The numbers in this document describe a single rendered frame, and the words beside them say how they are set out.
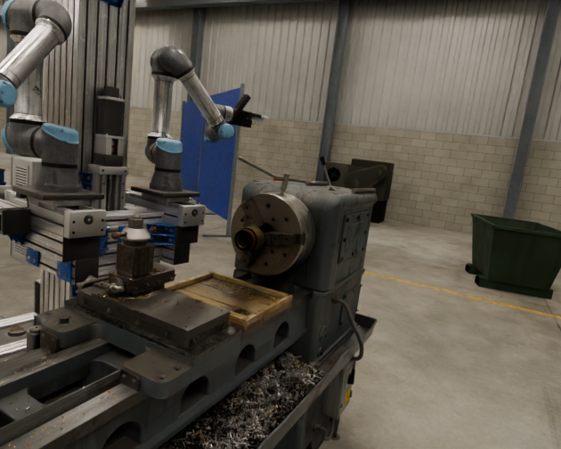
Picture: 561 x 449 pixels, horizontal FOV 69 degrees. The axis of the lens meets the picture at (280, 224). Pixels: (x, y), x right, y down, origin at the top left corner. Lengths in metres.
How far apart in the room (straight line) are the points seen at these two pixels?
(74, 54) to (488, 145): 10.27
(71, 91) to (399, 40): 10.69
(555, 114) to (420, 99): 3.01
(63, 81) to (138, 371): 1.32
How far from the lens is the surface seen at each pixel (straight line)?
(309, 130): 12.26
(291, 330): 1.61
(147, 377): 0.94
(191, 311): 1.08
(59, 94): 1.98
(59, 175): 1.64
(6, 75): 1.50
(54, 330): 1.15
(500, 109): 11.47
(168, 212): 1.87
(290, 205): 1.49
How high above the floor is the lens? 1.39
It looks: 10 degrees down
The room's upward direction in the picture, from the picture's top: 7 degrees clockwise
